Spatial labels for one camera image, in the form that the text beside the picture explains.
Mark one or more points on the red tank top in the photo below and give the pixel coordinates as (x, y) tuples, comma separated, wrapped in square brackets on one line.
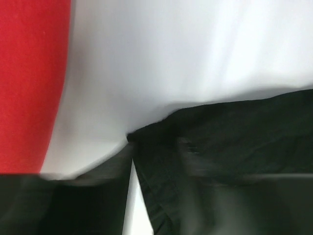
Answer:
[(33, 60)]

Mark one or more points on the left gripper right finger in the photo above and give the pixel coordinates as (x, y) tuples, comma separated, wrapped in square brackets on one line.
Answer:
[(215, 202)]

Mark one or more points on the black tank top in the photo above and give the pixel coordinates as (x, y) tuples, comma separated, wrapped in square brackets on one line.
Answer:
[(273, 135)]

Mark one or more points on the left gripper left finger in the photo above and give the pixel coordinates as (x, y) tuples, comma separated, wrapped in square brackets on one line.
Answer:
[(94, 203)]

